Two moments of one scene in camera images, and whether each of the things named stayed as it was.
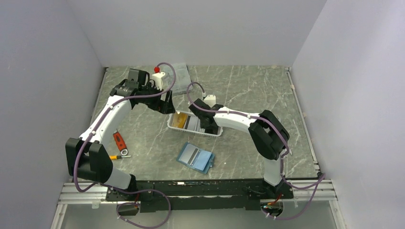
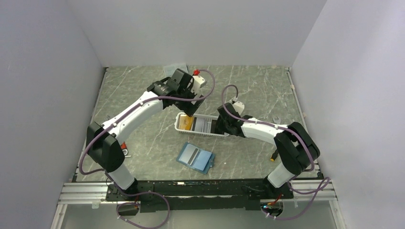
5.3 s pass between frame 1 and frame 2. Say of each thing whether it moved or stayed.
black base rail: stayed
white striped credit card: stayed
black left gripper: moved
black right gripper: moved
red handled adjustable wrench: stayed
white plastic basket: moved
